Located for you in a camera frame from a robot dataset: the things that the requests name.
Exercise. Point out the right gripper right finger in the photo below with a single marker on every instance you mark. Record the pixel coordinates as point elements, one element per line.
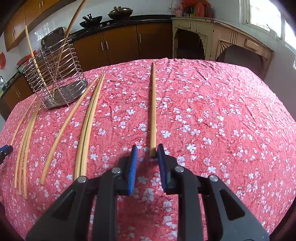
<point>227,218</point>

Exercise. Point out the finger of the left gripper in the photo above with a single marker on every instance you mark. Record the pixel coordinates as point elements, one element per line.
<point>5,151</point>

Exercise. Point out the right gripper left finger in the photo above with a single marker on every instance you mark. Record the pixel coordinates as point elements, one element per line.
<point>87,209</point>

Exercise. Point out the bunch chopstick two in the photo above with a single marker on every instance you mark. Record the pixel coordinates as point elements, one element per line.
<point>18,160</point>

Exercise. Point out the bunch chopstick three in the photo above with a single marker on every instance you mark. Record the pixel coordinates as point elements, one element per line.
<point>23,143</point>

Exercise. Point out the bunch chopstick four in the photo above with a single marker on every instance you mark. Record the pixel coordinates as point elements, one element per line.
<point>25,160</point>

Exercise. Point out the paired chopstick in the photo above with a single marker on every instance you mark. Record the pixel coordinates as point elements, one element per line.
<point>84,157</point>
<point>83,131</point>

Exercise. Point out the bunch chopstick one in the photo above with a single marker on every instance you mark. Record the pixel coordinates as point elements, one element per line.
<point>34,59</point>

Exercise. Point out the wire utensil holder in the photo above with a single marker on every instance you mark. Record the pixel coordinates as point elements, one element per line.
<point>71,82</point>

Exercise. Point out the pink floral tablecloth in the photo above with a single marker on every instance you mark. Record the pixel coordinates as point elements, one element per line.
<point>214,118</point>

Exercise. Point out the brown upper cabinets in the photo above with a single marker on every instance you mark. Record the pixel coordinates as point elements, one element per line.
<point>29,15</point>

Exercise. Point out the brown cabinets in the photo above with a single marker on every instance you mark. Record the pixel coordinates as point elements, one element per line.
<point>29,15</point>
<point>111,44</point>

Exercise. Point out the black wok left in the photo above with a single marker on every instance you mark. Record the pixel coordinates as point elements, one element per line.
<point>90,22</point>

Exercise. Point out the brown lower cabinets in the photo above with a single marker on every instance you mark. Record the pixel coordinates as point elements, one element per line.
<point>111,44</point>

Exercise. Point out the cream wooden side table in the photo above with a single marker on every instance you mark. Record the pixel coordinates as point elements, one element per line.
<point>216,36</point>

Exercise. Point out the lidded wok right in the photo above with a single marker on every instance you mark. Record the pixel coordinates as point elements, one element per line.
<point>119,13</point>

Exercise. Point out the red bags and bottles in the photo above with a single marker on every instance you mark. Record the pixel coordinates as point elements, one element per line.
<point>194,8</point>

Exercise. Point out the window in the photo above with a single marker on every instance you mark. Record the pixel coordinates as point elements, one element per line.
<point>266,16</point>

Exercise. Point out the red wall ornament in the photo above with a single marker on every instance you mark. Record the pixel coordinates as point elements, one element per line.
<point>2,60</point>

